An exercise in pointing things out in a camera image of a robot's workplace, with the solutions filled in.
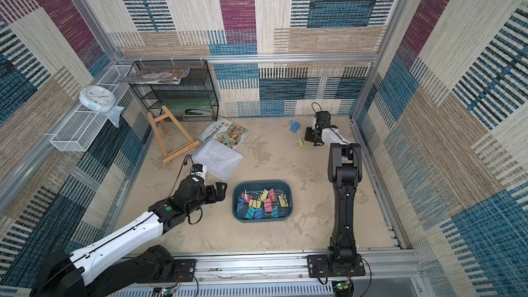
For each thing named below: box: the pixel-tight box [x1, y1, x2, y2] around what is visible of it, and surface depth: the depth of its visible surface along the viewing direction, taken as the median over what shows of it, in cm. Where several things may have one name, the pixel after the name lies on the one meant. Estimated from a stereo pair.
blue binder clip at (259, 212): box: [255, 206, 264, 220], surface depth 87 cm
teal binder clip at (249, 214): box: [245, 206, 257, 220], surface depth 87 cm
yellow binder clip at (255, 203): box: [248, 199, 262, 209], surface depth 89 cm
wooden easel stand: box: [147, 105, 201, 164], surface depth 101 cm
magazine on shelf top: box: [118, 68, 191, 85], surface depth 89 cm
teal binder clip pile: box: [270, 206, 279, 218], surface depth 87 cm
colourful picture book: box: [198, 116, 251, 150], surface depth 117 cm
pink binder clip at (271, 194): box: [268, 188, 278, 202], surface depth 91 cm
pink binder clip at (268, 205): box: [264, 198, 273, 212], surface depth 89 cm
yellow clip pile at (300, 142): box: [292, 137, 308, 148], surface depth 110 cm
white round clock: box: [79, 85, 117, 112], surface depth 76 cm
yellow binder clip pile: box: [278, 193, 289, 207], surface depth 90 cm
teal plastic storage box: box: [231, 180, 294, 223], surface depth 89 cm
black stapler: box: [184, 109, 204, 115], surface depth 112 cm
